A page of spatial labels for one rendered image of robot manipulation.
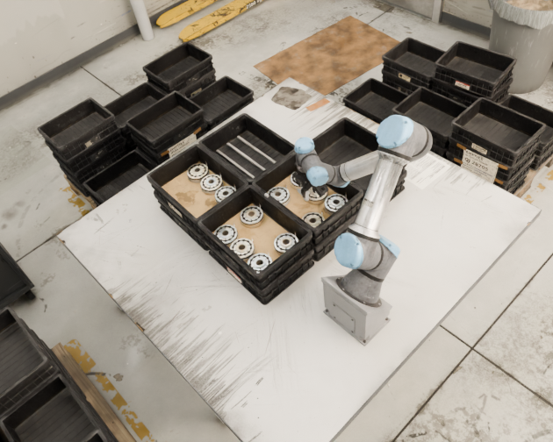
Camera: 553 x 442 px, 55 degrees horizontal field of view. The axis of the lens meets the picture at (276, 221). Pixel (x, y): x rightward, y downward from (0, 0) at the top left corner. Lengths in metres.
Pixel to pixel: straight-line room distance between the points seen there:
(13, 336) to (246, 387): 1.22
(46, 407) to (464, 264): 1.92
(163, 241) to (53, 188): 1.75
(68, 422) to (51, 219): 1.70
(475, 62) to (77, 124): 2.60
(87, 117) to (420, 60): 2.29
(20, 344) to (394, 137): 1.92
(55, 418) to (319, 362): 1.21
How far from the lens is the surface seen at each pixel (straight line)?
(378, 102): 3.75
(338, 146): 2.59
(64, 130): 3.72
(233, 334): 2.16
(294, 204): 2.34
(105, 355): 3.13
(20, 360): 2.71
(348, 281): 1.97
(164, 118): 3.51
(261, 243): 2.22
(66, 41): 5.17
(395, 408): 2.76
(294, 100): 3.08
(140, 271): 2.44
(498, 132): 3.26
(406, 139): 1.76
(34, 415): 2.69
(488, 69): 3.70
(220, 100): 3.73
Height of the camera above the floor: 2.58
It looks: 50 degrees down
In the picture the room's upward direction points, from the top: 10 degrees counter-clockwise
